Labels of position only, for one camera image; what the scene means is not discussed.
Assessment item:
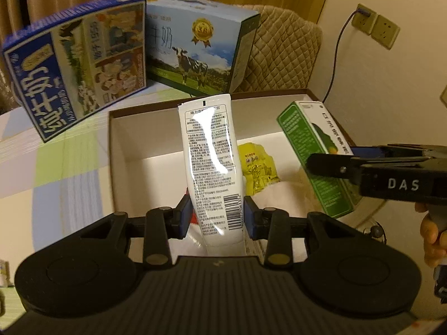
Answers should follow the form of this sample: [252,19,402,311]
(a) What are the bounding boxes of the yellow chestnut snack packet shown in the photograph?
[238,142,280,196]

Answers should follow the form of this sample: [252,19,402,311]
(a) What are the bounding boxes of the white cream tube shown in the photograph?
[178,94,246,256]

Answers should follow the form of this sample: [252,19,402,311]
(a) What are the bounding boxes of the green and white medicine box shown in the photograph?
[277,100,361,219]

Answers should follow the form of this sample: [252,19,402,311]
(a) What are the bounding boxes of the small white pill bottle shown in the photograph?
[0,259,10,287]

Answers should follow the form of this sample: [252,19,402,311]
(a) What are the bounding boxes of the person's right hand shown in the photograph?
[414,203,447,268]

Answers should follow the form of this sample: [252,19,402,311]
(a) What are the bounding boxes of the white cloth pouch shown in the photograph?
[252,169,324,218]

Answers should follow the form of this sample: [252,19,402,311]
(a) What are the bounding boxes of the brown open cardboard box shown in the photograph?
[108,88,385,262]

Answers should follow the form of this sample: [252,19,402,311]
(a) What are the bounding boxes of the checkered bed sheet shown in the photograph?
[0,79,196,328]

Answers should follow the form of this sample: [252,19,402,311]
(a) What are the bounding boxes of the quilted beige cushion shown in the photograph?
[236,4,323,92]

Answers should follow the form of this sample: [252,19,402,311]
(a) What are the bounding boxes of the dark blue milk carton box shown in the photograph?
[2,0,147,142]

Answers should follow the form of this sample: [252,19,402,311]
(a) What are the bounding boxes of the light blue cow milk box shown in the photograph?
[146,0,260,96]

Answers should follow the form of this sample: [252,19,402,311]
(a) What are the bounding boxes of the wall power socket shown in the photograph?
[351,4,401,50]

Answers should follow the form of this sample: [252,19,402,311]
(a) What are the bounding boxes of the black power cable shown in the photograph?
[320,10,365,104]

